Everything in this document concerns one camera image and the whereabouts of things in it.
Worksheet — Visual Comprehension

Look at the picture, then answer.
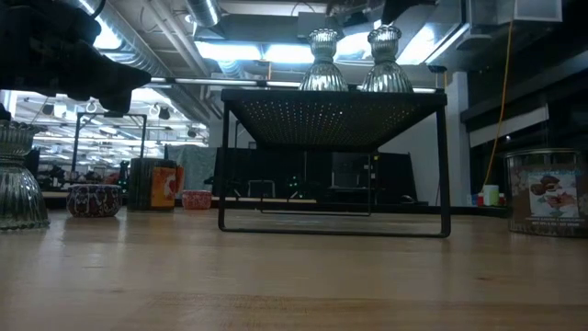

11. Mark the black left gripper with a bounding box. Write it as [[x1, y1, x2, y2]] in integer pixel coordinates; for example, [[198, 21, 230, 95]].
[[0, 0, 153, 114]]

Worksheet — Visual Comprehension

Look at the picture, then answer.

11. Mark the ribbed glass candlestick holder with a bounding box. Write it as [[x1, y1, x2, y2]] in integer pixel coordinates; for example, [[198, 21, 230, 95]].
[[299, 28, 349, 92], [361, 25, 414, 93], [0, 120, 51, 231]]

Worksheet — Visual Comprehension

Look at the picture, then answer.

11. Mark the orange candle can silver lid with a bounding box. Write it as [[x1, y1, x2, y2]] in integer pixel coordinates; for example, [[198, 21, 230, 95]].
[[127, 158, 185, 212]]

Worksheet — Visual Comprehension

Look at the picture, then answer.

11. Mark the purple patterned candle tin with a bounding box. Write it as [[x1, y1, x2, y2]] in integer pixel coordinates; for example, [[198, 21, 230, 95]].
[[66, 183, 123, 219]]

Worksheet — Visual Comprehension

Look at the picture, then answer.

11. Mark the pink patterned candle tin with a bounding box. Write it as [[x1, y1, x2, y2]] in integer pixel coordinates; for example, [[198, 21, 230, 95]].
[[181, 189, 213, 211]]

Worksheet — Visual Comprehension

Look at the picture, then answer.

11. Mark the picture label candle jar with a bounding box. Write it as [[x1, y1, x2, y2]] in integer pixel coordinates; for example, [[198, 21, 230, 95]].
[[503, 147, 584, 238]]

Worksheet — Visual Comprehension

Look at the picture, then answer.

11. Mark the grey cloth cover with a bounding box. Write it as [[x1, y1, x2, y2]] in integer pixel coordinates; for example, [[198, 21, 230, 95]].
[[164, 144, 218, 194]]

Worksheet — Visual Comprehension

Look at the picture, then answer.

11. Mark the black perforated metal shelf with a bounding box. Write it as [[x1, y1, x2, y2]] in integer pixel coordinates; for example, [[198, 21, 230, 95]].
[[218, 87, 452, 239]]

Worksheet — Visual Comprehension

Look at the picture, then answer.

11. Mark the black partition panel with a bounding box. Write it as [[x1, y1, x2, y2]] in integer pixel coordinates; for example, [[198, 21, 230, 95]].
[[213, 146, 417, 206]]

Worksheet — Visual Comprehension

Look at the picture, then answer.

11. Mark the small white stool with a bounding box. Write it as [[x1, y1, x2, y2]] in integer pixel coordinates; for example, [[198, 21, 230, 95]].
[[247, 179, 276, 199]]

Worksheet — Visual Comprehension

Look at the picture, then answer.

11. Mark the white plastic container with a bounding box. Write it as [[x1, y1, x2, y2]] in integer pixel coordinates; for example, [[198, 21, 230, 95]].
[[481, 184, 501, 207]]

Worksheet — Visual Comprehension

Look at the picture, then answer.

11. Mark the black background rig frame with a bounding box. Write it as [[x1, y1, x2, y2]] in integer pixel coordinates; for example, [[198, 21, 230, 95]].
[[73, 111, 149, 160]]

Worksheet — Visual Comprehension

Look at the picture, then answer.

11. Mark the yellow power cable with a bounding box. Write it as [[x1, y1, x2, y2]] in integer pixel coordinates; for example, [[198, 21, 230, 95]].
[[481, 20, 515, 186]]

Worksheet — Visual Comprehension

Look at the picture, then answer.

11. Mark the black aluminium table frame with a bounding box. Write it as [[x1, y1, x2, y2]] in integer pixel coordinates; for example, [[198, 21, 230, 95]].
[[40, 196, 509, 218]]

